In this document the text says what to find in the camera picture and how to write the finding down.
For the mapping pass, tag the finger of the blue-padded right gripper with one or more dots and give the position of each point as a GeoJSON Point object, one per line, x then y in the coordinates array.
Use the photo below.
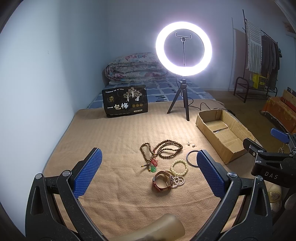
{"type": "Point", "coordinates": [256, 150]}
{"type": "Point", "coordinates": [279, 135]}

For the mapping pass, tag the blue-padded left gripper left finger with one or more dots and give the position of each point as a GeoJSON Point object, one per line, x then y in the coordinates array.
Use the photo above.
{"type": "Point", "coordinates": [54, 211]}

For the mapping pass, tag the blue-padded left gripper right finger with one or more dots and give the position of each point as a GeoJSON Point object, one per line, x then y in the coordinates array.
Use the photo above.
{"type": "Point", "coordinates": [243, 212]}

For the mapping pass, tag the dark blue bangle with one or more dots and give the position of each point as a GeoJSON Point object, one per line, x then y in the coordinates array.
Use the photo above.
{"type": "Point", "coordinates": [191, 158]}

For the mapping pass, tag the plush toy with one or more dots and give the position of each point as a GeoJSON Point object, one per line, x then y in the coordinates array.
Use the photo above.
{"type": "Point", "coordinates": [275, 195]}

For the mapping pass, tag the orange covered furniture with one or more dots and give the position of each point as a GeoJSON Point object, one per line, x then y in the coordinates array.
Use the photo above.
{"type": "Point", "coordinates": [282, 109]}

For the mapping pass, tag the cardboard box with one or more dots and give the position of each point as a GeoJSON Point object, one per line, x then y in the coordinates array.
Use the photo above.
{"type": "Point", "coordinates": [225, 133]}

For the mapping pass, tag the black clothes rack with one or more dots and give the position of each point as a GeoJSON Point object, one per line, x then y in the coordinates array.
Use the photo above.
{"type": "Point", "coordinates": [262, 56]}

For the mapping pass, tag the black tripod stand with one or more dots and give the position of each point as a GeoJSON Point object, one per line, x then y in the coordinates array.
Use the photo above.
{"type": "Point", "coordinates": [182, 91]}

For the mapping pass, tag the blue checked bedsheet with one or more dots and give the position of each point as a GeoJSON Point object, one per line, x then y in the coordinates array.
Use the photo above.
{"type": "Point", "coordinates": [165, 89]}

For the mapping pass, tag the black snack bag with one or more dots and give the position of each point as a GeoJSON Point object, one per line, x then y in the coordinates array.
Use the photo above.
{"type": "Point", "coordinates": [126, 100]}

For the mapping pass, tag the folded floral quilt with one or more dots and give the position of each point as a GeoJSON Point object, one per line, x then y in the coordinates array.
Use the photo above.
{"type": "Point", "coordinates": [137, 67]}

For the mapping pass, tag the white ring light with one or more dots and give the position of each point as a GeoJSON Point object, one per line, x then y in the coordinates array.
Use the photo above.
{"type": "Point", "coordinates": [183, 70]}

